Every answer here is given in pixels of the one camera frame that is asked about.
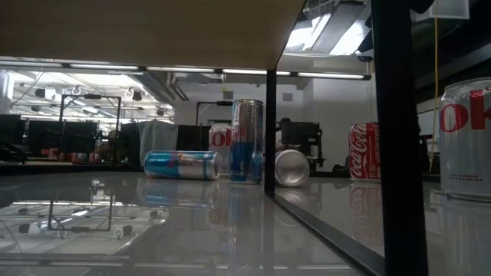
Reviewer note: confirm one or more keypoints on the silver can with red print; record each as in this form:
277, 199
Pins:
219, 142

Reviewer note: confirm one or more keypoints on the white ceiling box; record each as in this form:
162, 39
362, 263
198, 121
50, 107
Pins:
450, 9

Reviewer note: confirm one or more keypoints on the black partition panel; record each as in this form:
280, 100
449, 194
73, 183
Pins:
192, 138

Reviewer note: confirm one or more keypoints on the black gantry frame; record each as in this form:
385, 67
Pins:
92, 96
215, 102

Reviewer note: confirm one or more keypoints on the blue silver Red Bull can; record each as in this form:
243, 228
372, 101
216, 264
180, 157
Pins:
291, 168
180, 165
247, 153

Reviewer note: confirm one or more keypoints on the silver Diet Coke can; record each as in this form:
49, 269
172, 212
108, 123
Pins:
466, 153

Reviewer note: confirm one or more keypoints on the ceiling light strip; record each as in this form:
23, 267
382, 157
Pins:
180, 69

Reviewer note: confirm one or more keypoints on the wooden shelf board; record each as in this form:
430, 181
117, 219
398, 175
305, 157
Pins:
134, 30

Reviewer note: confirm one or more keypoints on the person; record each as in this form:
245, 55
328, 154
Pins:
109, 145

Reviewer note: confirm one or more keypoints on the black shelf side frame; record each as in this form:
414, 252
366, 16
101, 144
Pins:
399, 153

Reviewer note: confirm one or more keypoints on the black box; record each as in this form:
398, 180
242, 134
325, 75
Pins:
303, 138

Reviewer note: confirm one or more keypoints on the red Coca-Cola can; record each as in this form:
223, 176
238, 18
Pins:
362, 149

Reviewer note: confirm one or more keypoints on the grey hanging cloth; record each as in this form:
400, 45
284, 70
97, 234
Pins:
157, 138

